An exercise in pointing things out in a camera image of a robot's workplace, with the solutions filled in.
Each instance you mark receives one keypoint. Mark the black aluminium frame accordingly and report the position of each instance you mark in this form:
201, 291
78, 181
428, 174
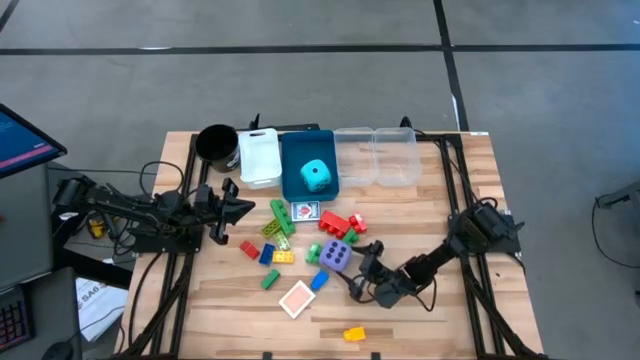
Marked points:
181, 300

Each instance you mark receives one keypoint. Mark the white printed paper bag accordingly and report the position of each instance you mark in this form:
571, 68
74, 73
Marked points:
97, 305

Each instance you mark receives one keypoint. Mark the small red soft brick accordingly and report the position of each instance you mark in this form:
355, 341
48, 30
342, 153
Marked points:
358, 223

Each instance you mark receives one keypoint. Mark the backlit keyboard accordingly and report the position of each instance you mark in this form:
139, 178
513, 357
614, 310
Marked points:
12, 320

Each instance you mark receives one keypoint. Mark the yellow black tool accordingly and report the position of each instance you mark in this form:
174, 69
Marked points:
97, 229

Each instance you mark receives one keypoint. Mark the yellow soft brick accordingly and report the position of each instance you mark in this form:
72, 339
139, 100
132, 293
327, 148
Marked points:
354, 334

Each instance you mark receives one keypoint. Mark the teal foam die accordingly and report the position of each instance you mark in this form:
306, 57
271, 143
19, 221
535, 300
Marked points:
315, 175

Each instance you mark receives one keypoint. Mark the black cup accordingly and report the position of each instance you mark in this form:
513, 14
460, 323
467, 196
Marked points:
216, 142

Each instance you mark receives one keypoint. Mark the long green duplo brick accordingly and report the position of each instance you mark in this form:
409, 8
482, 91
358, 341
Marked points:
282, 217

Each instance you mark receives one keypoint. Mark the green soft brick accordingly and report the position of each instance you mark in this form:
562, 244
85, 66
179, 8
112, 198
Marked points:
313, 253
350, 237

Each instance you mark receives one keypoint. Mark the small green duplo brick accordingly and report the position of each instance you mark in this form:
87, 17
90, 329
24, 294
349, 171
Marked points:
270, 279

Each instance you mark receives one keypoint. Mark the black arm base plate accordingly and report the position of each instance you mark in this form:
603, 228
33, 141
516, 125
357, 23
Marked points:
165, 246
505, 247

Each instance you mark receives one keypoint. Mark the grey floor object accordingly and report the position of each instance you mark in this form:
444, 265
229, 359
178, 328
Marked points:
625, 197

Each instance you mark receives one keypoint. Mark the blue duplo brick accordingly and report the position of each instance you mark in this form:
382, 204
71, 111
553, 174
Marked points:
266, 254

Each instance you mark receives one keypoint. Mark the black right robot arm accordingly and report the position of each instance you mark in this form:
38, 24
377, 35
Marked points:
435, 257

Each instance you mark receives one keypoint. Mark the black computer mouse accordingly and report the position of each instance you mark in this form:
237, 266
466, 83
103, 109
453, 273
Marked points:
57, 351

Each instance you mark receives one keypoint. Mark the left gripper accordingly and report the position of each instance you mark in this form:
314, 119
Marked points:
207, 202

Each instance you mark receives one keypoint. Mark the blue playing card deck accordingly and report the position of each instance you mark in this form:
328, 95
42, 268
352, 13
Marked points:
305, 211

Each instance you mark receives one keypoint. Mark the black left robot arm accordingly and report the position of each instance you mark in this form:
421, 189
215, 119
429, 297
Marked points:
125, 205

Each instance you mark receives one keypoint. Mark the lime green duplo plate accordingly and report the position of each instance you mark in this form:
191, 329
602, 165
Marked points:
270, 228
282, 241

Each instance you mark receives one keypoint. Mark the purple foam die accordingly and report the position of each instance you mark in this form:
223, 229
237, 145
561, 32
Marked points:
334, 255

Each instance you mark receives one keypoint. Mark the blue soft brick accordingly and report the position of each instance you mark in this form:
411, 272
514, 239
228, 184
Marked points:
319, 280

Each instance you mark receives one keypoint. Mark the large red soft brick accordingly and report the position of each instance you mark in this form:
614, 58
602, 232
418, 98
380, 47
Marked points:
334, 224

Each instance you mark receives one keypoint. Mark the computer monitor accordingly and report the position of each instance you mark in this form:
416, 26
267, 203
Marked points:
22, 145

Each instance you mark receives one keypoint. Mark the small red duplo brick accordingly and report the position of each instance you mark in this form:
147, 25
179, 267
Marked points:
249, 249

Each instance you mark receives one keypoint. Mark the orange white card box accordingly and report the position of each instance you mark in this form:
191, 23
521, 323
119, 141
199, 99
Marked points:
297, 299

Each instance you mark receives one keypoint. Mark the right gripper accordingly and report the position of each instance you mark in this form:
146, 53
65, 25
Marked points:
380, 277

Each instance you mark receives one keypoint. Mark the teal plastic bin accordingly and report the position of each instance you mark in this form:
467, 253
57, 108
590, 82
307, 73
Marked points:
300, 150

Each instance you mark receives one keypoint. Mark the white plastic bin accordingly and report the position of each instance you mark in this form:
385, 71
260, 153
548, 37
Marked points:
260, 160

